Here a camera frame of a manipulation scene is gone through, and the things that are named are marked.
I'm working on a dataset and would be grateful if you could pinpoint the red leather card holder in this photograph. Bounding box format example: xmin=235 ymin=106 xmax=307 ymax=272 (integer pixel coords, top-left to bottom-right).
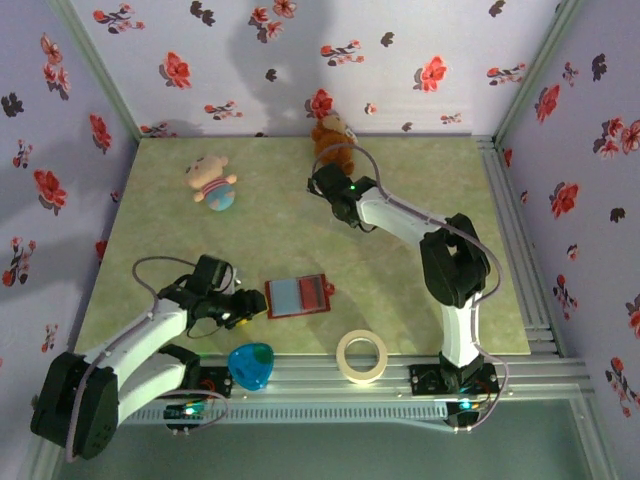
xmin=263 ymin=272 xmax=336 ymax=321

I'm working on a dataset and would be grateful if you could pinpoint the blue translucent plastic toy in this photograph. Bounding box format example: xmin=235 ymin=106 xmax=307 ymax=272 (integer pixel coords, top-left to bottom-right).
xmin=227 ymin=342 xmax=276 ymax=392

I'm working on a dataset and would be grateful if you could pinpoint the brown teddy bear plush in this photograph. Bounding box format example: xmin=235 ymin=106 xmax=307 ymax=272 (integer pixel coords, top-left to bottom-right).
xmin=310 ymin=113 xmax=359 ymax=177

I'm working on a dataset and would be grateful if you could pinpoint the beige masking tape roll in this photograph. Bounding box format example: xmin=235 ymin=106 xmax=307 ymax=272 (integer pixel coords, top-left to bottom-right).
xmin=335 ymin=329 xmax=389 ymax=386

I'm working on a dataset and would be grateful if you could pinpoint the pink doll plush striped shirt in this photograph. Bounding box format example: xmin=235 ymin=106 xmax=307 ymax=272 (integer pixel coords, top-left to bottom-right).
xmin=186 ymin=154 xmax=239 ymax=213

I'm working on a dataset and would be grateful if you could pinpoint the grey right arm cable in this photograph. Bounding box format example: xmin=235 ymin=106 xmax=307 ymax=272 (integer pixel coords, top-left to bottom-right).
xmin=309 ymin=143 xmax=511 ymax=434

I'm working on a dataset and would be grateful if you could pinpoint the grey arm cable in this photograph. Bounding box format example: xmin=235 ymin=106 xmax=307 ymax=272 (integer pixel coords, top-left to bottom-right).
xmin=309 ymin=143 xmax=511 ymax=434
xmin=64 ymin=256 xmax=230 ymax=464

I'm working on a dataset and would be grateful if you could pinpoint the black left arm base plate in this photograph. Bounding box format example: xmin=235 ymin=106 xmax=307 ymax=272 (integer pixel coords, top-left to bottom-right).
xmin=169 ymin=366 xmax=234 ymax=400

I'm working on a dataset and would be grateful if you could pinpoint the grey left arm cable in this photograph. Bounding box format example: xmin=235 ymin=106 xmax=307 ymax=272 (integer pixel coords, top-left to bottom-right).
xmin=64 ymin=256 xmax=230 ymax=464

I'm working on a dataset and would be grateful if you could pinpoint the long aluminium frame rail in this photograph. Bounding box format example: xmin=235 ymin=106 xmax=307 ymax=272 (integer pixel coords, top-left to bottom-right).
xmin=47 ymin=353 xmax=594 ymax=401

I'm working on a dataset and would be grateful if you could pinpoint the grey slotted cable duct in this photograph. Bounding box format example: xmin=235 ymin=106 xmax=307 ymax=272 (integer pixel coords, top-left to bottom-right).
xmin=119 ymin=403 xmax=449 ymax=425

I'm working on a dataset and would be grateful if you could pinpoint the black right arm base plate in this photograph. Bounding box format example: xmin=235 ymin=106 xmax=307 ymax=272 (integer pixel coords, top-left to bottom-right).
xmin=408 ymin=363 xmax=500 ymax=397

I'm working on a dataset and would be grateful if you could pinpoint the aluminium corner post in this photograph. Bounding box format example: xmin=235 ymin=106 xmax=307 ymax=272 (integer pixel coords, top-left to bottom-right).
xmin=52 ymin=0 xmax=142 ymax=142
xmin=493 ymin=0 xmax=589 ymax=147

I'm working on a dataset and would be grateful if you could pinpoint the short aluminium frame rail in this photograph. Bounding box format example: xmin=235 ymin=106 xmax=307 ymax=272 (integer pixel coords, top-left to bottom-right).
xmin=474 ymin=135 xmax=564 ymax=359

